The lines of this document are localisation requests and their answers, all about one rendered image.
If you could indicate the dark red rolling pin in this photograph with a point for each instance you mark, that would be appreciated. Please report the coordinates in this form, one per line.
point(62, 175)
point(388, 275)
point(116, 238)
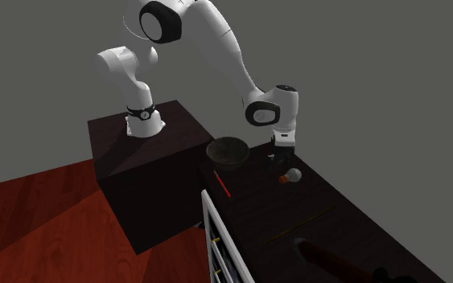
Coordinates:
point(336, 262)

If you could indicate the red pencil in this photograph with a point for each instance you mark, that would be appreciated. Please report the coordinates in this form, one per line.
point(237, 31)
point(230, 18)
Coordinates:
point(222, 184)

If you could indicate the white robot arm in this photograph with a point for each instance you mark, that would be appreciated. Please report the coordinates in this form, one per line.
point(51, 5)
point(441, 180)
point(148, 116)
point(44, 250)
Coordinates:
point(226, 47)

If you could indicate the white light bulb orange base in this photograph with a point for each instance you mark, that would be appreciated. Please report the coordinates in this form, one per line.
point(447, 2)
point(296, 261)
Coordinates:
point(292, 175)

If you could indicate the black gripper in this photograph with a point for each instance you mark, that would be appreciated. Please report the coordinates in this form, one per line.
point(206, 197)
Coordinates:
point(283, 151)

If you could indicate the dark robot stand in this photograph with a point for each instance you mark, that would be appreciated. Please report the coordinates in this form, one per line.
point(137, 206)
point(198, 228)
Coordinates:
point(147, 184)

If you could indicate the thin dark yellow stick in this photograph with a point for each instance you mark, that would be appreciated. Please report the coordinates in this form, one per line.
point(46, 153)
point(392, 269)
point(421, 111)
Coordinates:
point(299, 225)

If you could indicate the dark bowl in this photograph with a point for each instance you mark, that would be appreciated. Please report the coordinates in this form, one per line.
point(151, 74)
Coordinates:
point(227, 153)

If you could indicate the dark dresser with white front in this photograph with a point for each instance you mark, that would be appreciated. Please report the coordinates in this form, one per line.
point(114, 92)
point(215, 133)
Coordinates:
point(281, 219)

